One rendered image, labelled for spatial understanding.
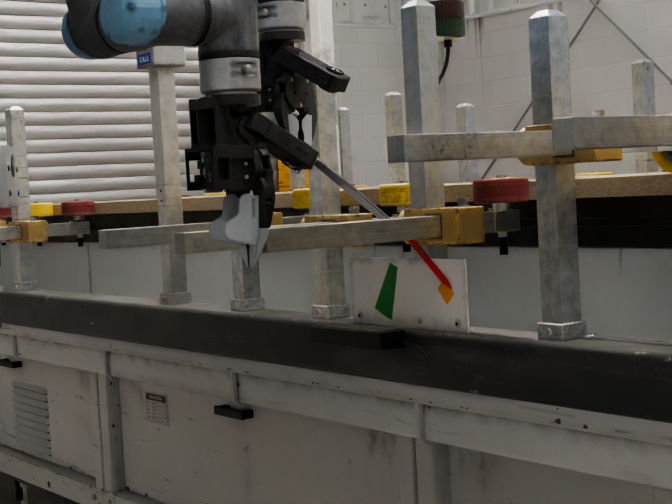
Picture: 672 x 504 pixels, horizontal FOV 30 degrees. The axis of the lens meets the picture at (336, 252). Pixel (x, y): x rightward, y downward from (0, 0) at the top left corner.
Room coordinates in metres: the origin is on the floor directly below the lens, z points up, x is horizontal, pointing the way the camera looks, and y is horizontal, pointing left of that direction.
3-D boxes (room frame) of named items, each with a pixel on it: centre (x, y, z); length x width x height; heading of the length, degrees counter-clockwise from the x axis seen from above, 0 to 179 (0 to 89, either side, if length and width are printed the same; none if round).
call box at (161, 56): (2.40, 0.31, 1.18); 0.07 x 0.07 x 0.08; 36
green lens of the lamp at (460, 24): (1.81, -0.17, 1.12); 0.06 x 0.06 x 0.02
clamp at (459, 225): (1.76, -0.15, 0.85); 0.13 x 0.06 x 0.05; 36
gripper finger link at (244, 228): (1.54, 0.11, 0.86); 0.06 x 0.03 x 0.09; 126
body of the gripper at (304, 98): (1.91, 0.07, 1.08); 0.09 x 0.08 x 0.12; 56
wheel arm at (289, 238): (1.69, -0.08, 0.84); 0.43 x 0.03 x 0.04; 126
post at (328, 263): (1.98, 0.01, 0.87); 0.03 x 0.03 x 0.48; 36
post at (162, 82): (2.40, 0.31, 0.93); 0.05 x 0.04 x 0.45; 36
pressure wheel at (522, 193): (1.81, -0.24, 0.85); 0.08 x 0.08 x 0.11
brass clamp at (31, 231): (2.98, 0.73, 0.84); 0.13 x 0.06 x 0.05; 36
